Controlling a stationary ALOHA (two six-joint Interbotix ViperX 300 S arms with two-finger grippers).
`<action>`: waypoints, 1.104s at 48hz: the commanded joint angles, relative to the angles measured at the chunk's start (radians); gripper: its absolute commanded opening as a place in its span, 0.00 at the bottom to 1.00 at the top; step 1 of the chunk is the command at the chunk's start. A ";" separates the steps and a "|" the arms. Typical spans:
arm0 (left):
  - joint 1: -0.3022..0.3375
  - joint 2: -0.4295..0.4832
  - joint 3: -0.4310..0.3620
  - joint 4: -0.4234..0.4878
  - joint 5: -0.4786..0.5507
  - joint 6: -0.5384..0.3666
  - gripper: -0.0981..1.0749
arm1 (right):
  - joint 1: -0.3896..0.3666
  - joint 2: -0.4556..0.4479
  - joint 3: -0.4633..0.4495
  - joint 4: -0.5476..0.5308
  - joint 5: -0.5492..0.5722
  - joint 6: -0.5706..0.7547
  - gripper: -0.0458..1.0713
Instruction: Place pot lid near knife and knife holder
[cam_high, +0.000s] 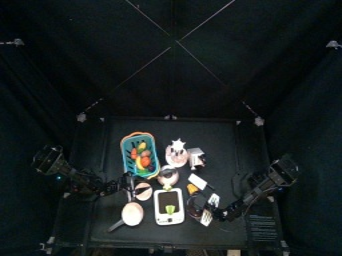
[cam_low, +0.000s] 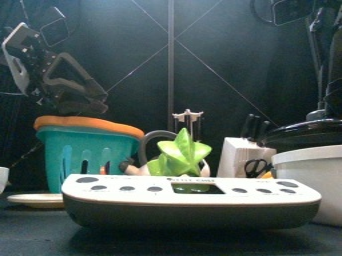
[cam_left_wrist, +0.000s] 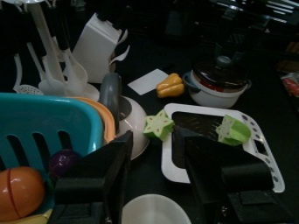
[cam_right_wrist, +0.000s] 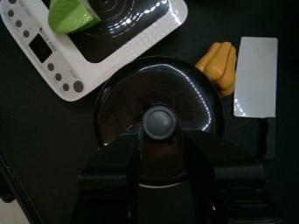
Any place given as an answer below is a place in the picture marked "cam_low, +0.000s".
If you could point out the silver utensil rack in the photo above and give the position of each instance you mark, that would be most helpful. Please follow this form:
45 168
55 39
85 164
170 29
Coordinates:
187 118

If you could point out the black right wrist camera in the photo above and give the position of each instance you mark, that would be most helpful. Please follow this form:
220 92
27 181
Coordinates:
291 11

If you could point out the small orange toy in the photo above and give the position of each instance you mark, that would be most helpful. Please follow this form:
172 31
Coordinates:
267 175

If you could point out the white knife block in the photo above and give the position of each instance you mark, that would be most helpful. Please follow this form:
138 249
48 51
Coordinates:
235 156

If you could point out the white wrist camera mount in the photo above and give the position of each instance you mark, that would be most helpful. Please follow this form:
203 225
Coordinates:
15 66

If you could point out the white pot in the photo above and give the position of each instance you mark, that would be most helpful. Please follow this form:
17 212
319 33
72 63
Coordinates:
311 183

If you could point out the white digital kitchen scale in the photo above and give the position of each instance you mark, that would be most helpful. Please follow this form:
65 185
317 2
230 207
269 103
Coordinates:
191 203

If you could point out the black pot lid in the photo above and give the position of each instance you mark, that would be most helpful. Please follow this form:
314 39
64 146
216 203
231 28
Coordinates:
307 133

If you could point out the grey vertical frame pole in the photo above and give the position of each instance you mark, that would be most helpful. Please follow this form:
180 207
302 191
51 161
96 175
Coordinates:
171 63

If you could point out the cream plate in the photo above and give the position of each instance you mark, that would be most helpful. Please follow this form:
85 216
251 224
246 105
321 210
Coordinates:
35 200

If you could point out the black scissors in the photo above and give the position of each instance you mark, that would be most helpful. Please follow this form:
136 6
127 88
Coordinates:
256 167

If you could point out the green star fruit toy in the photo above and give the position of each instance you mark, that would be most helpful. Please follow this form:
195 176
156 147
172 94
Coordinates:
182 153

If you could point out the teal basket with orange rim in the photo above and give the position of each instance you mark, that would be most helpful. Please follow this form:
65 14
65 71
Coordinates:
84 150

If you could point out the white cup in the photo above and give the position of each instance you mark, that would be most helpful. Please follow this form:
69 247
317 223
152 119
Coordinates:
3 178

